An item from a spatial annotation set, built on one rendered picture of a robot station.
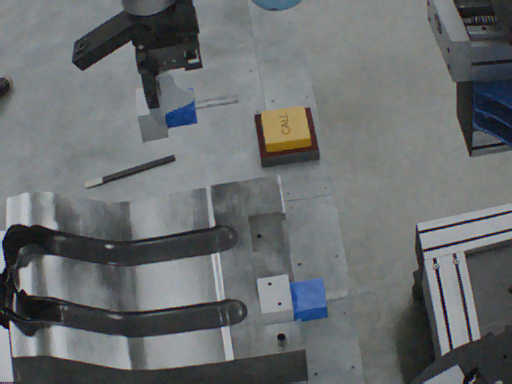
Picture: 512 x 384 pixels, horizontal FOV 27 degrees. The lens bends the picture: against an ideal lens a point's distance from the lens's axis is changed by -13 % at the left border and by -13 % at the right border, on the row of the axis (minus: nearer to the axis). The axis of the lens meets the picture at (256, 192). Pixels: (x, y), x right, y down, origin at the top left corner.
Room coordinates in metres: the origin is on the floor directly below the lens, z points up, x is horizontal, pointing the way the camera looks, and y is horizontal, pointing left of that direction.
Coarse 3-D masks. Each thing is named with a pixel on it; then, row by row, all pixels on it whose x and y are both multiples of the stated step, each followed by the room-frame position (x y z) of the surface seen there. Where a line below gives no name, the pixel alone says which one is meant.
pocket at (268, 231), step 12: (252, 216) 0.86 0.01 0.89; (264, 216) 0.86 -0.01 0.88; (276, 216) 0.86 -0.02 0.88; (252, 228) 0.86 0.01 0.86; (264, 228) 0.86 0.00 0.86; (276, 228) 0.86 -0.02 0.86; (252, 240) 0.85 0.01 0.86; (264, 240) 0.84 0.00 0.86; (276, 240) 0.84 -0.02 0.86; (288, 240) 0.83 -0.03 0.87
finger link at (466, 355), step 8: (488, 336) 0.32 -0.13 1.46; (464, 344) 0.32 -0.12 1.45; (472, 344) 0.31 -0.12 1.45; (480, 344) 0.31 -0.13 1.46; (448, 352) 0.31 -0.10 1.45; (456, 352) 0.31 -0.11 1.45; (464, 352) 0.31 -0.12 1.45; (472, 352) 0.31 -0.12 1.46; (440, 360) 0.31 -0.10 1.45; (448, 360) 0.31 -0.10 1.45; (456, 360) 0.30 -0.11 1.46; (464, 360) 0.30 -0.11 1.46; (472, 360) 0.30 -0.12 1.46; (432, 368) 0.30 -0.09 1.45; (440, 368) 0.30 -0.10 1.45; (448, 368) 0.30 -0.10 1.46; (464, 368) 0.30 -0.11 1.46; (472, 368) 0.29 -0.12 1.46; (424, 376) 0.30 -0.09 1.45; (432, 376) 0.30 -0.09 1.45; (464, 376) 0.29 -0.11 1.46; (472, 376) 0.29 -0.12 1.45
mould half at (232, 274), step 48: (48, 192) 0.92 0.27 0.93; (192, 192) 0.91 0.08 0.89; (240, 192) 0.90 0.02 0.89; (0, 240) 0.91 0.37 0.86; (240, 240) 0.83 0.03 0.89; (48, 288) 0.77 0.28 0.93; (96, 288) 0.78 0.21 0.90; (144, 288) 0.78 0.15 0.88; (192, 288) 0.77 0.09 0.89; (240, 288) 0.76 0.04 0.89; (0, 336) 0.74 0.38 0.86; (48, 336) 0.69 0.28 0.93; (96, 336) 0.71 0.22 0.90; (192, 336) 0.70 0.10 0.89; (240, 336) 0.69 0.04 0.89; (288, 336) 0.68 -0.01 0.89
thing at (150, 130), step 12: (144, 96) 1.03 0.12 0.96; (228, 96) 1.02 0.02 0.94; (144, 108) 1.01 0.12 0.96; (180, 108) 1.01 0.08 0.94; (192, 108) 1.00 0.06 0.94; (144, 120) 1.00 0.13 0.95; (168, 120) 1.00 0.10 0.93; (180, 120) 1.00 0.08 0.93; (192, 120) 1.00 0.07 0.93; (144, 132) 1.00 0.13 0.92; (156, 132) 1.00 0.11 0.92; (168, 132) 1.00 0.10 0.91
